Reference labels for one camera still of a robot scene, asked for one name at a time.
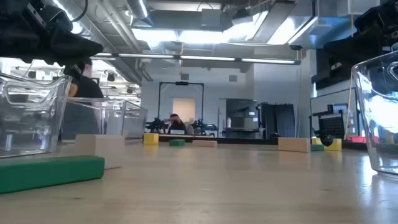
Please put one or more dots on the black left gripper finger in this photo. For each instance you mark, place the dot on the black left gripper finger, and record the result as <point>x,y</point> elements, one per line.
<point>77,43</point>
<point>68,59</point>

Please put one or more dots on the black background robot arm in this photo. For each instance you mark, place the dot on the black background robot arm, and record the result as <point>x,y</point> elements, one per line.
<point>203,126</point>
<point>155,125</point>

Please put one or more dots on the natural wood block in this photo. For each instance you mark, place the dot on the natural wood block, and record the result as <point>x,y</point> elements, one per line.
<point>294,145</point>
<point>99,149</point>
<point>204,143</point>

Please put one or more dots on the long green block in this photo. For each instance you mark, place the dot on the long green block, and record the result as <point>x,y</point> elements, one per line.
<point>46,172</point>
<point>177,142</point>

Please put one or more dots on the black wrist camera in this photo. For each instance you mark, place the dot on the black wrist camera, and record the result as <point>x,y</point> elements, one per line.
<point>370,20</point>
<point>57,20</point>

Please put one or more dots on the dark equipment rack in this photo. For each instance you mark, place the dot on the dark equipment rack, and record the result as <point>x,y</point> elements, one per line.
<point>242,119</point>

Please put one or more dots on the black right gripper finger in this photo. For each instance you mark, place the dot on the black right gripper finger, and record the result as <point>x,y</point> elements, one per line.
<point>354,45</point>

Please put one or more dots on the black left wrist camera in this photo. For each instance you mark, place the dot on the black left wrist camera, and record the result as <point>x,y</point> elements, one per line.
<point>57,20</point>

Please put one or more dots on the short green block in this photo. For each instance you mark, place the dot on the short green block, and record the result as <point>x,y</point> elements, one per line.
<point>317,148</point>

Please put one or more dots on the black gantry frame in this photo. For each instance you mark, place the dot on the black gantry frame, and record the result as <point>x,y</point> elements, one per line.
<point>159,102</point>

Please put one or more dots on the person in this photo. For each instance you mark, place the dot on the person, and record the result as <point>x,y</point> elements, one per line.
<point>177,126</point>
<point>88,90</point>

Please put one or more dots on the tan wooden pole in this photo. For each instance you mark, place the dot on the tan wooden pole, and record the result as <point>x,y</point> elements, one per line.
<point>349,109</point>

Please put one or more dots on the black wall screen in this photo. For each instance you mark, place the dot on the black wall screen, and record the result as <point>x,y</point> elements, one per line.
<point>326,74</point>

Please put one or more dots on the black curtain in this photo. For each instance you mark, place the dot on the black curtain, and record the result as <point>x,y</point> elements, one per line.
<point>276,119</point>

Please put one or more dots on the black mesh chair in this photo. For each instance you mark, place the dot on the black mesh chair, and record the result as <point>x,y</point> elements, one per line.
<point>331,126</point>

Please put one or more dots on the silver ventilation duct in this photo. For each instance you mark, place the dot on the silver ventilation duct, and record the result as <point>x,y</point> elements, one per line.
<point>138,9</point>

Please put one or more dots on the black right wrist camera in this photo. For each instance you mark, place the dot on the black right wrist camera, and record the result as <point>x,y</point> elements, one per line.
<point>370,20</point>

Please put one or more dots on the yellow arch block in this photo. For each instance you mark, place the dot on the yellow arch block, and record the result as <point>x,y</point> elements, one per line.
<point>336,145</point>

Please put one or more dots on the yellow cube block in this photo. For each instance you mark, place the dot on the yellow cube block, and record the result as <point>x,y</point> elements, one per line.
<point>151,139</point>

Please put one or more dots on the narrow clear plastic bin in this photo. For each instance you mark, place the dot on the narrow clear plastic bin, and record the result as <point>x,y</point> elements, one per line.
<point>130,121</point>

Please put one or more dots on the red tray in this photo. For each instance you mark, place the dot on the red tray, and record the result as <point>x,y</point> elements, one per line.
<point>357,139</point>

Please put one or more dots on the wide clear plastic bin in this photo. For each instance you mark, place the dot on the wide clear plastic bin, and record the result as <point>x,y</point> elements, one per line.
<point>379,140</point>
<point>31,124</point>

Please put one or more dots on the black aluminium table frame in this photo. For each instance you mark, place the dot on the black aluminium table frame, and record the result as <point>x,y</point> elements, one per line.
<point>248,140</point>

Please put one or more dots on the long ceiling strip light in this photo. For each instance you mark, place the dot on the long ceiling strip light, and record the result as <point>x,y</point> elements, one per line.
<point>205,58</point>

